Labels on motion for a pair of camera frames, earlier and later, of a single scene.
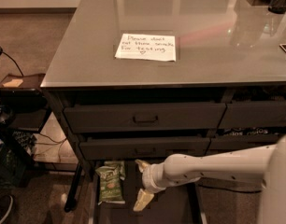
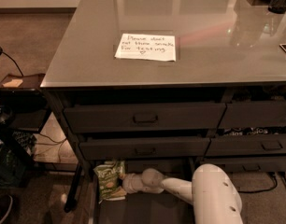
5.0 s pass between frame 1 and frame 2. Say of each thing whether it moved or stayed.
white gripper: moved
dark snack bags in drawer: stayed
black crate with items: stayed
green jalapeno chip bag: moved
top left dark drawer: stayed
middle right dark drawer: stayed
